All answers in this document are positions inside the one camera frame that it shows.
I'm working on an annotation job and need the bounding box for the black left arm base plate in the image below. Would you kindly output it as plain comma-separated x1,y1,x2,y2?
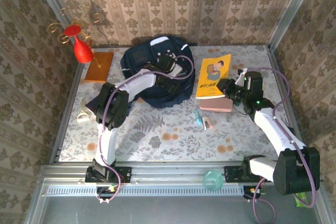
85,165,132,183

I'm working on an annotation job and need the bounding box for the navy blue backpack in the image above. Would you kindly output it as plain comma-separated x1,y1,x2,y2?
120,35,196,109

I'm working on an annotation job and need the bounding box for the gold jewelry stand wooden base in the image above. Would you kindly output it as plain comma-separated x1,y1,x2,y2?
47,5,115,83

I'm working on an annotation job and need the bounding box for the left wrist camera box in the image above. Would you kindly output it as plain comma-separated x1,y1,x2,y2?
172,63,184,77

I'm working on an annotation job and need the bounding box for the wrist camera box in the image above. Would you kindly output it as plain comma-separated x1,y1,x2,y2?
172,63,184,77
235,69,247,85

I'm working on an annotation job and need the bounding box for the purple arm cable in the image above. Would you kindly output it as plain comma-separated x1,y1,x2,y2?
246,67,318,222
96,55,195,205

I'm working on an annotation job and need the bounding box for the green packet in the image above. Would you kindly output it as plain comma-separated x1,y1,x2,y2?
293,191,309,208

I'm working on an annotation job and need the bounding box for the beige plastic clip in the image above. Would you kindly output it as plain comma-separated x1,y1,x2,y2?
77,97,91,123

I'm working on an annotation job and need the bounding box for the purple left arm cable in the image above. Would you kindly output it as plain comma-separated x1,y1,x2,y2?
96,55,195,205

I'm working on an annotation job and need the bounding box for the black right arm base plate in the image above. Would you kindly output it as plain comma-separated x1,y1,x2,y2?
224,155,272,183

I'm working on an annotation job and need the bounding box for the teal plastic cup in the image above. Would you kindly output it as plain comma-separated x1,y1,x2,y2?
203,170,225,191

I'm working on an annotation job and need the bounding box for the yellow book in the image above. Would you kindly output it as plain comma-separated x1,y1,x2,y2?
195,54,232,100

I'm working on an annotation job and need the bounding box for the aluminium frame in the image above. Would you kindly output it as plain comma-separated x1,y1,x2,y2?
23,0,336,224

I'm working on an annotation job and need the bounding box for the pink notebook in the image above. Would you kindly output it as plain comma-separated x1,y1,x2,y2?
198,97,234,112

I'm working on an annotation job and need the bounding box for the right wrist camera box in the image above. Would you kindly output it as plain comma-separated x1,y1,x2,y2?
235,69,247,85

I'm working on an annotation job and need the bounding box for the grey slotted cable duct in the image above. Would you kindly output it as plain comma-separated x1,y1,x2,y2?
46,184,245,197

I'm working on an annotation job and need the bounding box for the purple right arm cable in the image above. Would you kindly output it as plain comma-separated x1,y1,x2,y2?
246,67,318,222

